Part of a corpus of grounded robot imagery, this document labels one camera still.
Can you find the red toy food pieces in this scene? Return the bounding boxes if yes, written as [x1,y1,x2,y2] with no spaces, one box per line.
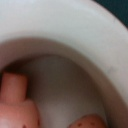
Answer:
[0,73,107,128]

